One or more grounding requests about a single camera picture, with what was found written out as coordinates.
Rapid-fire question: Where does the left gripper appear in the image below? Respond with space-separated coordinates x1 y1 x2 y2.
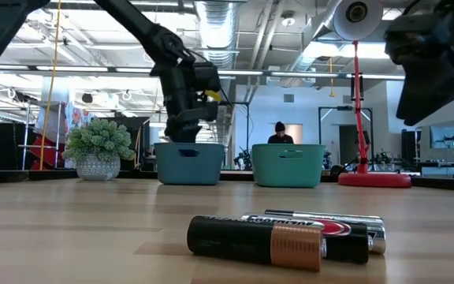
162 73 219 144

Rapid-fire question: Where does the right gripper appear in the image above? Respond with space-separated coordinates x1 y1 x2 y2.
384 0 454 127

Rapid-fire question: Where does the black copper Duracell battery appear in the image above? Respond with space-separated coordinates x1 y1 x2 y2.
186 215 326 273

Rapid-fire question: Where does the silver black Energizer battery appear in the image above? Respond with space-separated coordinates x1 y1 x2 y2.
264 208 386 255

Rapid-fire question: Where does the black red battery front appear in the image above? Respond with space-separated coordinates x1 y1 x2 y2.
238 214 370 264

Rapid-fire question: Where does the blue plastic bin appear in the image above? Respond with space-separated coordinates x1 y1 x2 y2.
154 142 225 186

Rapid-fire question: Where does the grey background monitor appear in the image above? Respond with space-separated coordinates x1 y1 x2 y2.
430 125 454 151

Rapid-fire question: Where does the black background cabinet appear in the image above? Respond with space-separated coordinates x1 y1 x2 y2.
400 129 421 163

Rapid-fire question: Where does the green plant in patterned pot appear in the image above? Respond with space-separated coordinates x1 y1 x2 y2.
61 118 136 182

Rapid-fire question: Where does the person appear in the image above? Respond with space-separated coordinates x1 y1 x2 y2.
266 121 295 145

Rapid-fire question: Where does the red desk lamp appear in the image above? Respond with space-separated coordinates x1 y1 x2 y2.
332 0 412 189

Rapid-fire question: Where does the green plastic bin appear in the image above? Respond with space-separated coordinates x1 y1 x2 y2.
251 143 326 189

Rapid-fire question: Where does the long light bar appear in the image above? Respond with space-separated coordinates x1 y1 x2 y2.
0 65 406 82

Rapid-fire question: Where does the red stepped structure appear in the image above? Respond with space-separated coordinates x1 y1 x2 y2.
28 133 69 171

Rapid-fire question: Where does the metal rack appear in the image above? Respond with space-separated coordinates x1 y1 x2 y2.
17 100 61 171

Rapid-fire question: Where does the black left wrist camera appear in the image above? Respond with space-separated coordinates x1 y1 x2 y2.
193 62 222 94

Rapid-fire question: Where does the silver ventilation duct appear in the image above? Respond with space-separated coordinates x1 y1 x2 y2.
194 0 239 139

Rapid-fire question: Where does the black lamp cable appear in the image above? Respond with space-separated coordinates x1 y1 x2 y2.
329 155 360 178

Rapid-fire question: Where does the yellow hanging cable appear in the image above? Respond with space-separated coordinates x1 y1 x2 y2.
39 0 62 171

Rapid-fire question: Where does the black metal table frame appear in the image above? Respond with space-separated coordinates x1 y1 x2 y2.
0 168 454 193

